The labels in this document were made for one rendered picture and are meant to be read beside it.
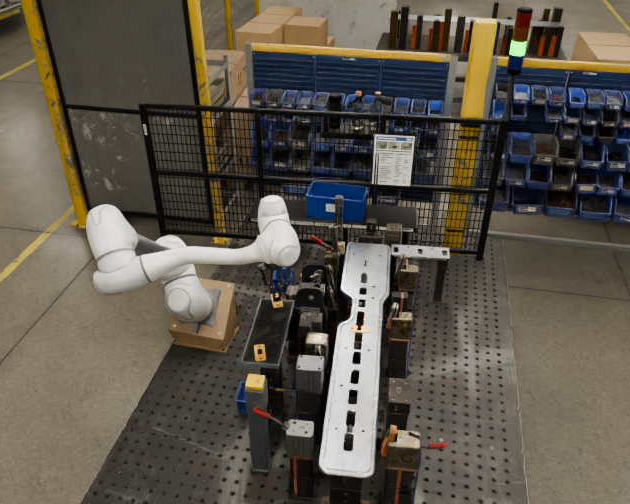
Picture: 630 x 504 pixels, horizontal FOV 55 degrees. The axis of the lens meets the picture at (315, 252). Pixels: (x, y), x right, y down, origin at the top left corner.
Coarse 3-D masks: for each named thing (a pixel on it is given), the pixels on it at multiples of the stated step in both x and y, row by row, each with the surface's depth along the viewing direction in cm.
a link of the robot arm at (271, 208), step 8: (264, 200) 210; (272, 200) 210; (280, 200) 210; (264, 208) 209; (272, 208) 208; (280, 208) 209; (264, 216) 210; (272, 216) 209; (280, 216) 209; (288, 216) 213; (264, 224) 209
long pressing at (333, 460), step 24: (360, 264) 294; (384, 264) 294; (360, 288) 279; (384, 288) 279; (336, 336) 252; (336, 360) 240; (360, 360) 241; (336, 384) 230; (360, 384) 230; (336, 408) 220; (360, 408) 220; (336, 432) 211; (360, 432) 211; (336, 456) 203; (360, 456) 203
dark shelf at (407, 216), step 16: (256, 208) 333; (288, 208) 333; (304, 208) 333; (368, 208) 333; (384, 208) 333; (400, 208) 333; (416, 208) 334; (304, 224) 323; (320, 224) 322; (352, 224) 320; (384, 224) 319; (416, 224) 319
